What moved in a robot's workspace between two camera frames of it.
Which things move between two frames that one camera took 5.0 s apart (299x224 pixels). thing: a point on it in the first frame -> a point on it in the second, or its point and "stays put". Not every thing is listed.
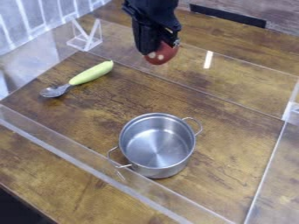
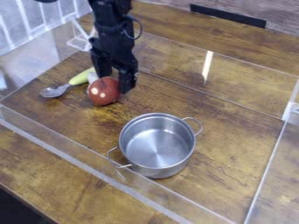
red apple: (164, 55) -> (105, 90)
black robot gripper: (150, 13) -> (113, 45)
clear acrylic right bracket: (292, 113) stays put
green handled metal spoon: (54, 91) stays put
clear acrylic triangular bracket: (85, 40) stays put
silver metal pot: (157, 144) stays put
